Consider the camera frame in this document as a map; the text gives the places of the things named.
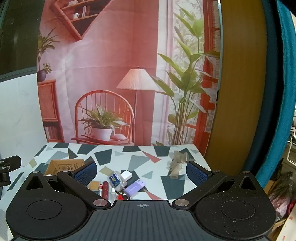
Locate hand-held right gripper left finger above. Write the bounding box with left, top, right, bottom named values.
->
left=24, top=161, right=111, bottom=210

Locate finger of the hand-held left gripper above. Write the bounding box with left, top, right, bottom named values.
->
left=0, top=155, right=22, bottom=186

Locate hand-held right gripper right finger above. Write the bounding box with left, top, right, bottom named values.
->
left=171, top=161, right=264, bottom=210

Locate brown cardboard box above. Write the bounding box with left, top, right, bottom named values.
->
left=44, top=159, right=85, bottom=177

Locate clear bag of floss picks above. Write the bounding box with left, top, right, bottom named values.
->
left=108, top=171, right=128, bottom=189

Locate purple plastic case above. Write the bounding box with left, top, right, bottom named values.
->
left=123, top=179, right=146, bottom=197

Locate pink plastic bag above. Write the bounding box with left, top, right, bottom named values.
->
left=269, top=193, right=291, bottom=220

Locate yellow wooden panel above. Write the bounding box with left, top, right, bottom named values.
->
left=204, top=0, right=281, bottom=173

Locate dark window pane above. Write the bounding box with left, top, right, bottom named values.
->
left=0, top=0, right=45, bottom=82

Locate pink room wall backdrop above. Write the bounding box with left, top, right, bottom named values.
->
left=36, top=0, right=221, bottom=147

